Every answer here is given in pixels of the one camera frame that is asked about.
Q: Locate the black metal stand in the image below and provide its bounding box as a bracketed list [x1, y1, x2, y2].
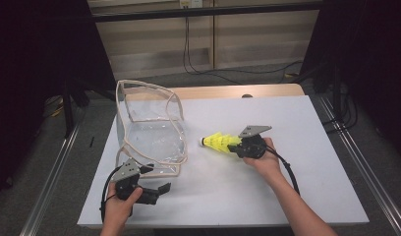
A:
[62, 78, 91, 137]

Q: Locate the aluminium floor rail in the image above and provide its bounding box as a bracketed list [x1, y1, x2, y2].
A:
[317, 96, 401, 236]
[20, 126, 82, 236]

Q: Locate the person's left hand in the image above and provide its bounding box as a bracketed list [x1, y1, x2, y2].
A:
[100, 182, 144, 230]

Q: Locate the dark curtain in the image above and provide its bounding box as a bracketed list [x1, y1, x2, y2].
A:
[301, 0, 401, 161]
[0, 0, 116, 201]

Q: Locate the light wooden cabinet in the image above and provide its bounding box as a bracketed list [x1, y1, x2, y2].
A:
[86, 0, 320, 82]

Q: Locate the transparent bag with beige trim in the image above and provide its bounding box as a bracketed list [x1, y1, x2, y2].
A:
[114, 79, 189, 179]

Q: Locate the yellow shuttlecock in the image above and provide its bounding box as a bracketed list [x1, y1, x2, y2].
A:
[227, 135, 243, 147]
[200, 132, 222, 151]
[215, 132, 235, 153]

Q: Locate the white wall socket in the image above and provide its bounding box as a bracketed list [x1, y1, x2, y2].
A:
[179, 0, 203, 9]

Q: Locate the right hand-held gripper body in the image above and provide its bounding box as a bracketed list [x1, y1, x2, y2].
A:
[239, 125, 272, 160]

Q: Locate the person's right hand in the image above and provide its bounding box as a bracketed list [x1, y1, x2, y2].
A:
[243, 137, 285, 183]

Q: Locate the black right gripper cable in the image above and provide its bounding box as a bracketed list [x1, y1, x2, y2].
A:
[265, 146, 301, 197]

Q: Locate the black horizontal metal bar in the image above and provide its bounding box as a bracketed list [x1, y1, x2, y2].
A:
[89, 2, 324, 24]

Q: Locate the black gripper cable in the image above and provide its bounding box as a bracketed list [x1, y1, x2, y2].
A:
[265, 146, 301, 197]
[99, 165, 124, 224]

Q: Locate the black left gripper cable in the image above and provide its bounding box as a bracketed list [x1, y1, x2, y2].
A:
[99, 165, 124, 224]

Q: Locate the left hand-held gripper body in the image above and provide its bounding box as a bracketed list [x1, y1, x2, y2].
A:
[111, 157, 158, 205]

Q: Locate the black hanging cable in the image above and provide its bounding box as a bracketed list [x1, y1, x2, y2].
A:
[183, 16, 242, 87]
[186, 16, 305, 76]

